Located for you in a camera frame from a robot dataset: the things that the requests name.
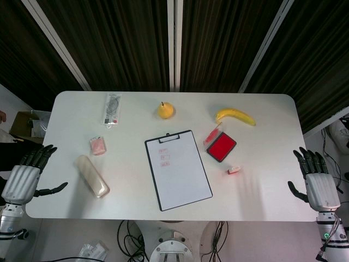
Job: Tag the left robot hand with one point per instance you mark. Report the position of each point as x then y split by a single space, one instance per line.
21 181

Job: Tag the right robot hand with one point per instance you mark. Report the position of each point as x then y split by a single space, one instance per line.
323 191

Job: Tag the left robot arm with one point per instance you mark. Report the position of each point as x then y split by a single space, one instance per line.
11 221

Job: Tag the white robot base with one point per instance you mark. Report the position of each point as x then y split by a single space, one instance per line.
174 248

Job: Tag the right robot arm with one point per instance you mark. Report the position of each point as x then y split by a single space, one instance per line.
334 234

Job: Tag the black clipboard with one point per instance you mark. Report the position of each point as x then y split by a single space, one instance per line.
161 203

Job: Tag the cardboard box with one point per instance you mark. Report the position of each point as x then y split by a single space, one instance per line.
21 122

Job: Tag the white shoe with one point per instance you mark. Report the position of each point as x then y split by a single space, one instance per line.
339 133

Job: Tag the beige oblong case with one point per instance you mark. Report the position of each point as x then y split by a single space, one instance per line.
91 174

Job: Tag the pink wrapped snack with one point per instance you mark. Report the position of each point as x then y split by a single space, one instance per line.
97 146

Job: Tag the clear plastic bags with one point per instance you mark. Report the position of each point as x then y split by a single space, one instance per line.
94 249

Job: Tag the red ink pad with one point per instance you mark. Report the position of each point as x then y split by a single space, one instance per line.
221 146

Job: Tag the clear plastic retail packet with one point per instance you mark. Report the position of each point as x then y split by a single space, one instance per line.
111 109

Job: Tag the yellow banana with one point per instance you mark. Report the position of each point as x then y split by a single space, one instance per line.
237 114

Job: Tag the white paper sheet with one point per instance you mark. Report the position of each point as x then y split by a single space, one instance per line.
180 174

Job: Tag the yellow pear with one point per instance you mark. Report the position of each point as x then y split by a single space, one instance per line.
165 111

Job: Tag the dark brown curtain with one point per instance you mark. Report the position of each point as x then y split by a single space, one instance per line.
122 41

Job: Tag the white slanted frame post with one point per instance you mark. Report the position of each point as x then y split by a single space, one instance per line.
56 42
265 46

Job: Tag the white vertical frame post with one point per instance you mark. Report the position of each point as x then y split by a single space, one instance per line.
174 43

